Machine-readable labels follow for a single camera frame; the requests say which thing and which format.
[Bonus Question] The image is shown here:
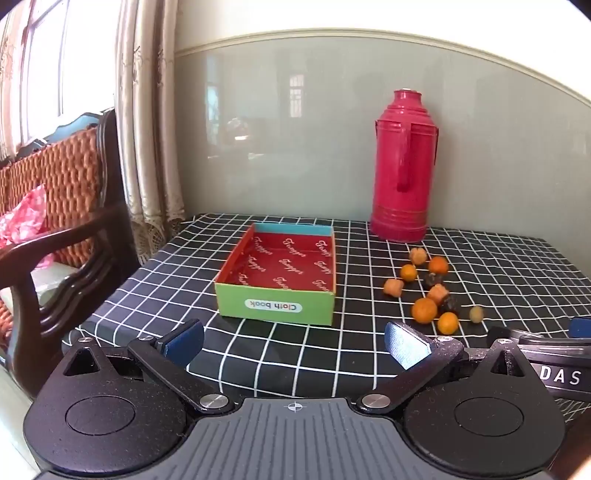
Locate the small orange tangerine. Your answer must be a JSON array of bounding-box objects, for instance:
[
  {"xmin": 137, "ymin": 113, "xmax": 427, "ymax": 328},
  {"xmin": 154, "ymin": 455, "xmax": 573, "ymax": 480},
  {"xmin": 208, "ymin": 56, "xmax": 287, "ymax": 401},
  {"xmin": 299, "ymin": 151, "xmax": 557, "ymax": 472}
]
[{"xmin": 437, "ymin": 312, "xmax": 460, "ymax": 336}]

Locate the large orange tangerine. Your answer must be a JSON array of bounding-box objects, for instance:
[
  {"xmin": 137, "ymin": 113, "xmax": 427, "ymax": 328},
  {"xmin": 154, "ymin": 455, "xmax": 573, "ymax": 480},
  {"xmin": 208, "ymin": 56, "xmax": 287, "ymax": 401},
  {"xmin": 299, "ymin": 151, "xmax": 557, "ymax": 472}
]
[{"xmin": 411, "ymin": 297, "xmax": 438, "ymax": 325}]

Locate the near dark brown fruit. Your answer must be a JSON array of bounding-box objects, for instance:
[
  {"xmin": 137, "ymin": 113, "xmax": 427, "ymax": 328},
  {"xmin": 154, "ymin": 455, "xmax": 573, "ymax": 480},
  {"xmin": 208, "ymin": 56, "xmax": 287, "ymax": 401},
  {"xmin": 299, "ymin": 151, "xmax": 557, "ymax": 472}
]
[{"xmin": 440, "ymin": 295, "xmax": 461, "ymax": 316}]

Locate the dark brown fruit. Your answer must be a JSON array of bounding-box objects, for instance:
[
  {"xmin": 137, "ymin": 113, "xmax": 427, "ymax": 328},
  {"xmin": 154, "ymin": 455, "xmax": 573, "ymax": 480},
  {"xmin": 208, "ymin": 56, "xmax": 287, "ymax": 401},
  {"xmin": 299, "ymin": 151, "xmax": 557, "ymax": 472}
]
[
  {"xmin": 440, "ymin": 295, "xmax": 461, "ymax": 316},
  {"xmin": 424, "ymin": 272, "xmax": 444, "ymax": 289}
]

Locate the middle carrot chunk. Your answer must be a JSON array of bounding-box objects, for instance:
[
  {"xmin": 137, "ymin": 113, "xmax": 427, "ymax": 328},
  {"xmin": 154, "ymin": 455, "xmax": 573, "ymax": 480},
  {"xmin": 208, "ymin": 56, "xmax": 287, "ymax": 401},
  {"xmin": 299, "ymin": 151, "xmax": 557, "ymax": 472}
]
[{"xmin": 427, "ymin": 283, "xmax": 450, "ymax": 306}]

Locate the left carrot chunk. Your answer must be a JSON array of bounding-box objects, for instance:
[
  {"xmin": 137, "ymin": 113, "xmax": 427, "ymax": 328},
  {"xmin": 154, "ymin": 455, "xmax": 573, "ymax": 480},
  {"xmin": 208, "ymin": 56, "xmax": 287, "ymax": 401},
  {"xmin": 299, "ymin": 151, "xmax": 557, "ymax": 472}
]
[{"xmin": 383, "ymin": 278, "xmax": 405, "ymax": 298}]

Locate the far dark brown fruit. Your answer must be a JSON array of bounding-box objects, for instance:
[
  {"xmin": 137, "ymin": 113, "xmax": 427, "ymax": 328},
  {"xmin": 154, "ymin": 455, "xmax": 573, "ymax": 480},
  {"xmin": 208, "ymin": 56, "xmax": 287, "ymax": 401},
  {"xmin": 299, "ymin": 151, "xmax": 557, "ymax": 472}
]
[{"xmin": 424, "ymin": 272, "xmax": 444, "ymax": 289}]

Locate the small orange kumquat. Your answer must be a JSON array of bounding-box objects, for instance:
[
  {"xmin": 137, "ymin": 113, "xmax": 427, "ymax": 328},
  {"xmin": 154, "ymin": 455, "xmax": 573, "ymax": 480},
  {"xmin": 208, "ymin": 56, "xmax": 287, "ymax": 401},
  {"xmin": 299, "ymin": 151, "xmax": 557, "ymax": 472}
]
[{"xmin": 400, "ymin": 264, "xmax": 418, "ymax": 283}]

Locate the black white checkered tablecloth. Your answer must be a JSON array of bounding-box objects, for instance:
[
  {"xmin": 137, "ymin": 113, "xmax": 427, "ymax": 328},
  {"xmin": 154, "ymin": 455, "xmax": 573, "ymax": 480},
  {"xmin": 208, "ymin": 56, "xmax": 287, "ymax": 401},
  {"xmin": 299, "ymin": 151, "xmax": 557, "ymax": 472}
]
[{"xmin": 74, "ymin": 213, "xmax": 590, "ymax": 399}]

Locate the far orange tangerine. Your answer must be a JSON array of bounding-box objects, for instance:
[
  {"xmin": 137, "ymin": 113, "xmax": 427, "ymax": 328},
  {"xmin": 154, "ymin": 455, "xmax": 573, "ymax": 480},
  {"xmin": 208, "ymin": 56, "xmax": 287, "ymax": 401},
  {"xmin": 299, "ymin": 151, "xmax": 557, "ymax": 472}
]
[{"xmin": 428, "ymin": 256, "xmax": 449, "ymax": 276}]

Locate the colourful cardboard box tray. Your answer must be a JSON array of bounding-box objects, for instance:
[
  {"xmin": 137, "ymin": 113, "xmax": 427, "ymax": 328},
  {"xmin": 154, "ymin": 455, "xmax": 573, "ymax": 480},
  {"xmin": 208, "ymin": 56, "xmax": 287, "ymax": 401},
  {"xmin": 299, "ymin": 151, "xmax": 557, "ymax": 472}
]
[{"xmin": 214, "ymin": 222, "xmax": 337, "ymax": 326}]

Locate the pink checkered cloth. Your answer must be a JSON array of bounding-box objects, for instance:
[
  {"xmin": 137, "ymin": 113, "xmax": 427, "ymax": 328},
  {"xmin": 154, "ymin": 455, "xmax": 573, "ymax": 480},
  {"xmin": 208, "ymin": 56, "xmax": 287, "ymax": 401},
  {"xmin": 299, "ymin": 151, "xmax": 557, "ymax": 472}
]
[{"xmin": 0, "ymin": 184, "xmax": 47, "ymax": 248}]

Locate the dark wooden sofa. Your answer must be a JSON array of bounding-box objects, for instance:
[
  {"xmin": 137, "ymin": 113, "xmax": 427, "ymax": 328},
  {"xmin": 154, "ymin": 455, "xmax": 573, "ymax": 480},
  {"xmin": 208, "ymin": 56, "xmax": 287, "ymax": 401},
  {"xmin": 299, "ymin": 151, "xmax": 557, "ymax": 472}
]
[{"xmin": 1, "ymin": 110, "xmax": 139, "ymax": 398}]

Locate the red thermos flask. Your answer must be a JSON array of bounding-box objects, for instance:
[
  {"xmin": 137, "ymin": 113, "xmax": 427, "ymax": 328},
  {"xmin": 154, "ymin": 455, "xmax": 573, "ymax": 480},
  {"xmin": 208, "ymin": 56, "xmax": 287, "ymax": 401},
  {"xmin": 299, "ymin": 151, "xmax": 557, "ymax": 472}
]
[{"xmin": 370, "ymin": 89, "xmax": 439, "ymax": 243}]

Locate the beige lace curtain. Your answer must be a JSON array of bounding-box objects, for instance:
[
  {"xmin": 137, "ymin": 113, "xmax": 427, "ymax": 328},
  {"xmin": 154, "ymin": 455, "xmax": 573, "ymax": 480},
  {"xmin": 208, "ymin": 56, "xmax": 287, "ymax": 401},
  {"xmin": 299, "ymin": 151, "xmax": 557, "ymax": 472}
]
[{"xmin": 115, "ymin": 0, "xmax": 185, "ymax": 264}]

